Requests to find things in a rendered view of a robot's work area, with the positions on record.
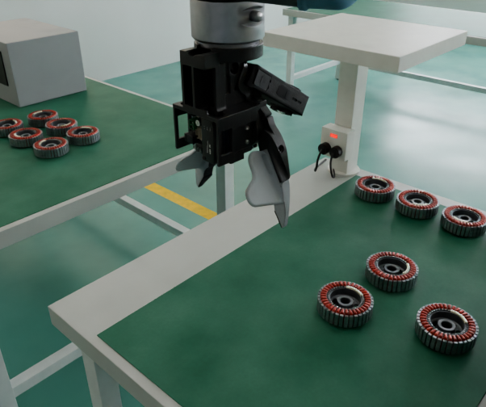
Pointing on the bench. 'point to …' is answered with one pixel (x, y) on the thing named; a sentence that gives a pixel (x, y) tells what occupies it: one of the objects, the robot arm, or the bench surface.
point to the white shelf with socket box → (359, 67)
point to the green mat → (236, 332)
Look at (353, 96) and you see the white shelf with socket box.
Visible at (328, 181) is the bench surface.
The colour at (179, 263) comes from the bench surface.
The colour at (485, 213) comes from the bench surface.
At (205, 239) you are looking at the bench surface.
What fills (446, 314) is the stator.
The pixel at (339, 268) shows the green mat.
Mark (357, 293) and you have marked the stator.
